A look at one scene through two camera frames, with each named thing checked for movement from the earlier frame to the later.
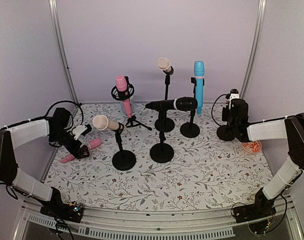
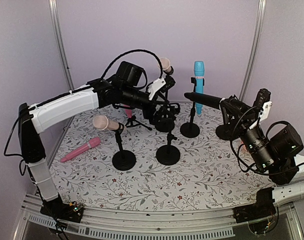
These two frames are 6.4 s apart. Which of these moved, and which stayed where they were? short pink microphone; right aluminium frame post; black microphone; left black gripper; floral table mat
Moved: left black gripper; black microphone
Stayed: floral table mat; right aluminium frame post; short pink microphone
